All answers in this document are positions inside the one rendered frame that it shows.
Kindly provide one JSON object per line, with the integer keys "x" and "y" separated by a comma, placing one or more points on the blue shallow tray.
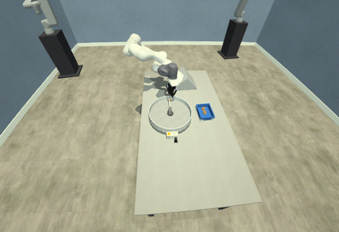
{"x": 209, "y": 115}

